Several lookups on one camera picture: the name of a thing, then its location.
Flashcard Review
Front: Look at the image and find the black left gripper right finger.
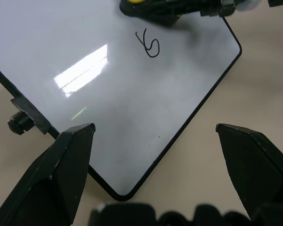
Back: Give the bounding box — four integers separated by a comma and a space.
215, 123, 283, 221

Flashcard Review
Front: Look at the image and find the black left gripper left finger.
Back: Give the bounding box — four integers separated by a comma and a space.
0, 122, 96, 226

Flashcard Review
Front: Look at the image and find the black and yellow eraser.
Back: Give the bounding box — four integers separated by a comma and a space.
119, 0, 202, 27

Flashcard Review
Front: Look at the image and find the black whiteboard clamp with knob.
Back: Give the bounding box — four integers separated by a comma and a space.
7, 96, 51, 136

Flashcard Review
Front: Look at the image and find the white whiteboard with black frame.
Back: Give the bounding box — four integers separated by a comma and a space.
0, 0, 243, 202

